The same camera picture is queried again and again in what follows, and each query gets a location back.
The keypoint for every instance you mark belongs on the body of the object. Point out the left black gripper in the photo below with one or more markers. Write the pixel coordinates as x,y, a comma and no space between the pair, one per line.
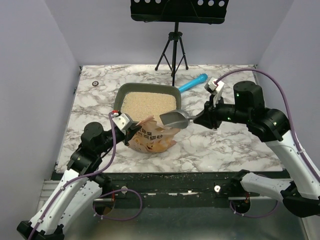
129,134

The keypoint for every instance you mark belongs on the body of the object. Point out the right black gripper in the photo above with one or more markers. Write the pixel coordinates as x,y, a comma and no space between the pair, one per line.
210,116

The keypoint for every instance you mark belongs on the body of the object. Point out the pink cat litter bag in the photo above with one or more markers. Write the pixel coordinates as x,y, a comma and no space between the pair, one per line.
153,137

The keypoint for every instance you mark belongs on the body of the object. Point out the silver metal scoop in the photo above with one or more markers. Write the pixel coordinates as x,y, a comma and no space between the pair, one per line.
178,119

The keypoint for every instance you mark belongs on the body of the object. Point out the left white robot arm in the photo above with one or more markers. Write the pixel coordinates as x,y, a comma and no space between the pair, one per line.
80,184

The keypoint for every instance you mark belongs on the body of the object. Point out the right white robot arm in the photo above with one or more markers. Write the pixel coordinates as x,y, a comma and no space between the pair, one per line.
301,195

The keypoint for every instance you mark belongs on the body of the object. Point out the beige litter in box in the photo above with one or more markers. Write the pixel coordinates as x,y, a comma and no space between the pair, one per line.
141,105

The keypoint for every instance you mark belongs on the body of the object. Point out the grey plastic litter box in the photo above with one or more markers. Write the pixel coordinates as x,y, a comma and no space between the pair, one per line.
146,88

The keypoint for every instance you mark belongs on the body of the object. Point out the blue cylindrical flashlight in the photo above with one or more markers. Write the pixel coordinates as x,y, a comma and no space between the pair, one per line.
198,80

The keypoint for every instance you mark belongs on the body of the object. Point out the brown poker chip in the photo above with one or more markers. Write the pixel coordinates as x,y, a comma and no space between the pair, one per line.
95,83

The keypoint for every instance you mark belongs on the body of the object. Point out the black music stand tripod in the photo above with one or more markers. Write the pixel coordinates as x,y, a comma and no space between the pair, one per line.
211,12

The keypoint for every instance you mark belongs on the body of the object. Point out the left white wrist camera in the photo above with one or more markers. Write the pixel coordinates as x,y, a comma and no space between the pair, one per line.
122,120

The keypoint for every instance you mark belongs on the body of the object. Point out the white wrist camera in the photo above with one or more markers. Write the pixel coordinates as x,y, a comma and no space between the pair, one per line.
122,120
215,89

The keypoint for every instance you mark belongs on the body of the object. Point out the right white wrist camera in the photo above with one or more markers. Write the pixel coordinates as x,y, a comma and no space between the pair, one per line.
215,89

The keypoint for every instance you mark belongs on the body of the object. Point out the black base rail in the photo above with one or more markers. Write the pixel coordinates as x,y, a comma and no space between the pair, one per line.
180,190

